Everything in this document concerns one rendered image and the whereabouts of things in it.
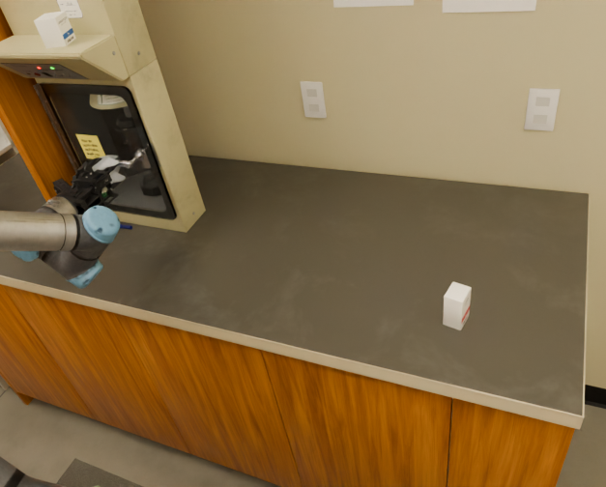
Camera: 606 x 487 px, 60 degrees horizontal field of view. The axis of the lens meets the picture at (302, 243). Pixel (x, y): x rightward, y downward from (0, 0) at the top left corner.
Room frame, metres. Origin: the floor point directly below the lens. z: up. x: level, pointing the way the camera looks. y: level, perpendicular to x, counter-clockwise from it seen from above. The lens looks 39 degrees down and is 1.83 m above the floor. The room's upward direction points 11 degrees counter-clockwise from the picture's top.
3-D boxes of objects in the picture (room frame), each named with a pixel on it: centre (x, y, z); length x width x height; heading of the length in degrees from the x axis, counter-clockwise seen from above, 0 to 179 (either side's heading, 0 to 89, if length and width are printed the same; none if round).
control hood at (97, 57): (1.28, 0.49, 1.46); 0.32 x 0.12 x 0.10; 60
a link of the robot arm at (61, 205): (1.05, 0.54, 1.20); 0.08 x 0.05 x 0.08; 60
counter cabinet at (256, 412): (1.30, 0.28, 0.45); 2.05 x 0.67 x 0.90; 60
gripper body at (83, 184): (1.12, 0.49, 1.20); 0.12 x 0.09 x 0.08; 150
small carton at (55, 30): (1.25, 0.44, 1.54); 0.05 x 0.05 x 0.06; 78
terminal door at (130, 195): (1.32, 0.47, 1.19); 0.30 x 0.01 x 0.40; 60
